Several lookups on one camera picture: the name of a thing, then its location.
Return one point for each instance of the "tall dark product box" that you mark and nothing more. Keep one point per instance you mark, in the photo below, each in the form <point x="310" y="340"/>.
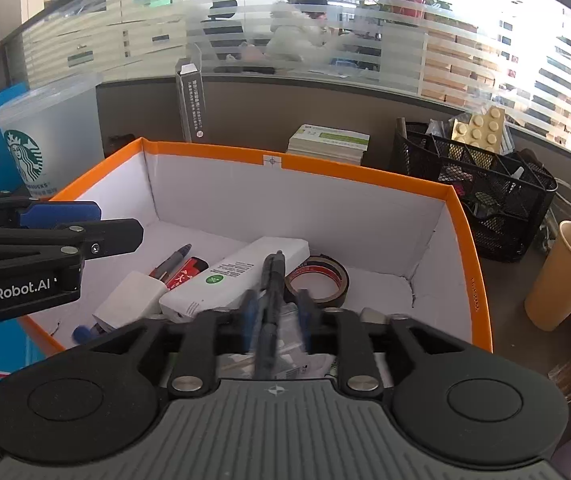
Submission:
<point x="191" y="95"/>

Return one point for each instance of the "brown paper cup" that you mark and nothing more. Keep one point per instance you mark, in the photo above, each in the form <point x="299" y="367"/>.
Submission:
<point x="548" y="303"/>

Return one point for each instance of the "yellow building brick plate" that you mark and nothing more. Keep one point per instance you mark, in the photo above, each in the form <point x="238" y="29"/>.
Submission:
<point x="482" y="130"/>

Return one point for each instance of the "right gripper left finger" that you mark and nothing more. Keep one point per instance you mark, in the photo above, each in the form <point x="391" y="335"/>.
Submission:
<point x="211" y="334"/>

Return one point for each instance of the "orange cardboard box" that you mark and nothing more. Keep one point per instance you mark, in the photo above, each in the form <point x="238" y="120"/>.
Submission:
<point x="405" y="242"/>

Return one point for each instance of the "black tape roll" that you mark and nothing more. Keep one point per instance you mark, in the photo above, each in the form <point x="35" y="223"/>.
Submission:
<point x="325" y="280"/>

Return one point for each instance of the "blue black marker pen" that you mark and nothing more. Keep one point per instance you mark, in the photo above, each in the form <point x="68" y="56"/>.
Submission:
<point x="84" y="333"/>

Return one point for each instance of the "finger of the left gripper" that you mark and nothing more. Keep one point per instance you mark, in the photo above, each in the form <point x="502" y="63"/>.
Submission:
<point x="49" y="215"/>

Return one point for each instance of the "black mesh desk organizer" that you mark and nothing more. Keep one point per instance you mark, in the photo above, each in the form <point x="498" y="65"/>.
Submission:
<point x="505" y="197"/>

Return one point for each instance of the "black gel pen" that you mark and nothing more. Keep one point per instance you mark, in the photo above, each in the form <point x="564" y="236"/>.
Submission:
<point x="272" y="287"/>

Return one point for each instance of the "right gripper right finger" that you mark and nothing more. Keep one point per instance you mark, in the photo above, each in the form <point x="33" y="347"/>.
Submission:
<point x="340" y="333"/>

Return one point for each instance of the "white rectangular power bank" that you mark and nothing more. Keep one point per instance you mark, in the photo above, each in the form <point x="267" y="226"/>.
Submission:
<point x="223" y="284"/>

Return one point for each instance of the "white charger cube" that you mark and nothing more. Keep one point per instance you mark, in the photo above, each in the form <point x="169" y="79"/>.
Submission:
<point x="135" y="297"/>

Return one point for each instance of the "white patterned lighter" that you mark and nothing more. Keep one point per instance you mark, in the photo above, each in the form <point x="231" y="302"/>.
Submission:
<point x="292" y="362"/>

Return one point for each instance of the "Starbucks translucent plastic cup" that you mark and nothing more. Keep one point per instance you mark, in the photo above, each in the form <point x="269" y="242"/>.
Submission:
<point x="53" y="133"/>

